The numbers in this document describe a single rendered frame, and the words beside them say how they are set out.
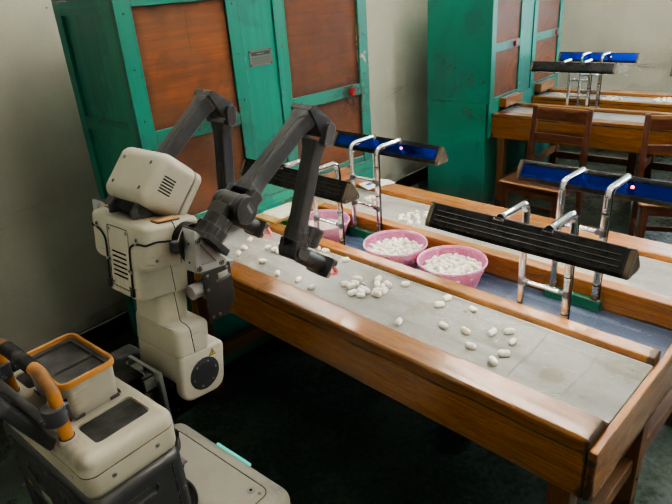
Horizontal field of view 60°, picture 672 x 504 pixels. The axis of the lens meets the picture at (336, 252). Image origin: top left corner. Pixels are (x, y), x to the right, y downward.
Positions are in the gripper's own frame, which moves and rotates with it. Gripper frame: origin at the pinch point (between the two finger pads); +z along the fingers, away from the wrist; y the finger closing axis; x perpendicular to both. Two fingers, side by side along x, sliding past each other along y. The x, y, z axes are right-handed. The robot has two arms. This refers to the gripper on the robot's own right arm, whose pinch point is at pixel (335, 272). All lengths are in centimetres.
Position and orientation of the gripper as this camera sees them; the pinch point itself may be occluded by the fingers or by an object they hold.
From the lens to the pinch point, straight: 201.6
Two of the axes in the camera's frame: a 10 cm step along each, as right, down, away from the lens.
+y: -7.1, -2.6, 6.6
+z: 5.8, 3.2, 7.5
